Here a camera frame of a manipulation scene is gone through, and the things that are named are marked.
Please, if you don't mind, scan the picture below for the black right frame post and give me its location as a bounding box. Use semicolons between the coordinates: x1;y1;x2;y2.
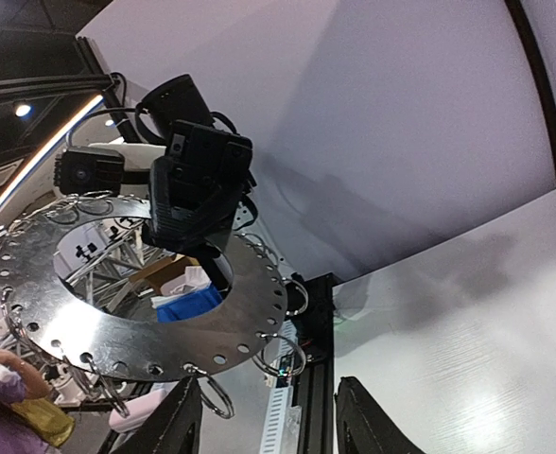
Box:
504;0;556;179

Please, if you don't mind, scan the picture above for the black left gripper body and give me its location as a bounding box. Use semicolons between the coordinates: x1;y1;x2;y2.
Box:
159;120;252;197

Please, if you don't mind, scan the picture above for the cardboard box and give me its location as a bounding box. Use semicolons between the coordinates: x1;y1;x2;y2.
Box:
129;254;200;295

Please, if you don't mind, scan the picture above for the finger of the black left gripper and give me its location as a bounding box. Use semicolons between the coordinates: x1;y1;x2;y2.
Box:
145;158;240;253

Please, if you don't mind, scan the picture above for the white oval case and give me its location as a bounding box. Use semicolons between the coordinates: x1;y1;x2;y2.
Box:
109;389;167;433

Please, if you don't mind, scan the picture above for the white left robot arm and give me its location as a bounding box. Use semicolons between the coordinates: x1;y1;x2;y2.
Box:
131;74;256;253

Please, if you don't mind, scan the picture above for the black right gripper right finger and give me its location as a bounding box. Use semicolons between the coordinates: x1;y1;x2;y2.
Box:
335;376;424;454

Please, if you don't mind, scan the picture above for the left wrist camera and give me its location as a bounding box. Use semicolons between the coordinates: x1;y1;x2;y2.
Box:
54;146;125;195

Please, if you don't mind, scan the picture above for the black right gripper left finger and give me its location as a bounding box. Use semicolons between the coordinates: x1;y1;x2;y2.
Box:
113;376;202;454

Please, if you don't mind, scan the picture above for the person in purple clothing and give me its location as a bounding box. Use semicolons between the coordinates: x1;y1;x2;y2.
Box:
0;349;75;454

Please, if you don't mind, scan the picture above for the black front rail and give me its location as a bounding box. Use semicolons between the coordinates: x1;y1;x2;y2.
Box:
292;273;338;453

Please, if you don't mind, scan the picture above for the silver key black tag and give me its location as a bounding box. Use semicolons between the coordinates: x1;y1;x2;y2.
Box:
194;244;234;292

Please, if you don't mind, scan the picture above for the blue plastic bin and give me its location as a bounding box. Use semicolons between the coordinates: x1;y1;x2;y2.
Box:
154;286;223;323

